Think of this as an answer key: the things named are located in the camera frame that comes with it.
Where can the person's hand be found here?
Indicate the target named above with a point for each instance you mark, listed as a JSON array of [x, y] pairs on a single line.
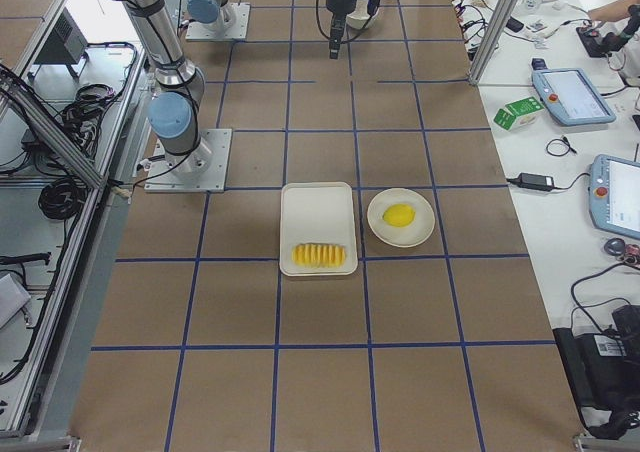
[[607, 13]]

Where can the grey round mouse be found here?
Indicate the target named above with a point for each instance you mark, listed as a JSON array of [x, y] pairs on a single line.
[[615, 246]]

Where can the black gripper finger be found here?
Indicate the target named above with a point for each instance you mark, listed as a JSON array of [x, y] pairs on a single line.
[[337, 29]]

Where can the sliced yellow mango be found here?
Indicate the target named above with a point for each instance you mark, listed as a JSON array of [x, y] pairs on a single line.
[[319, 255]]

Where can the aluminium diagonal strut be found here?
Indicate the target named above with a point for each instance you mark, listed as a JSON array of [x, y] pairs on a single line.
[[23, 102]]

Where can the cream round plate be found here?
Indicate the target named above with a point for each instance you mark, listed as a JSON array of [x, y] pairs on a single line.
[[414, 234]]

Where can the aluminium frame post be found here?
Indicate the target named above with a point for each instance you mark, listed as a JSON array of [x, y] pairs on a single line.
[[501, 14]]

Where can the blue teach pendant upper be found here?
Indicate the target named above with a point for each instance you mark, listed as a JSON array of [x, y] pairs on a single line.
[[570, 97]]

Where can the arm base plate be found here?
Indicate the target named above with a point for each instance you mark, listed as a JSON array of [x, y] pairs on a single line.
[[234, 30], [204, 170]]

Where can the black power adapter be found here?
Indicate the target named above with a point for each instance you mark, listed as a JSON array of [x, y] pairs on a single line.
[[536, 182]]

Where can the grey control box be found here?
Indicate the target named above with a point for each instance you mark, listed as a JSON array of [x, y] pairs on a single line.
[[66, 45]]

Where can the green white box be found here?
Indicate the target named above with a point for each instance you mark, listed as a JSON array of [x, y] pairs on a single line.
[[518, 114]]

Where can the yellow lemon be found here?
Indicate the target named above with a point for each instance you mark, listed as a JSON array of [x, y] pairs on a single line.
[[399, 215]]

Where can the black device lower right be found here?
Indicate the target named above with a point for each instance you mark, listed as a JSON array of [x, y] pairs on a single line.
[[603, 371]]

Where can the black joystick controller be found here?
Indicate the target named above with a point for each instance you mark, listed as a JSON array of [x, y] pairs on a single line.
[[598, 46]]

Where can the white bowl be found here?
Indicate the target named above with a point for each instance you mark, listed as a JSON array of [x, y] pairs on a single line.
[[360, 17]]

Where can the blue teach pendant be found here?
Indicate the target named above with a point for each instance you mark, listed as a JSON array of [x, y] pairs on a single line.
[[570, 97], [614, 195]]

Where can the cream rectangular tray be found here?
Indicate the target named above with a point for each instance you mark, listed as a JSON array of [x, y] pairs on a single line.
[[317, 212]]

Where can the blue teach pendant lower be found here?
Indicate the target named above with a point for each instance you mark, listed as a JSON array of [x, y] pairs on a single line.
[[614, 195]]

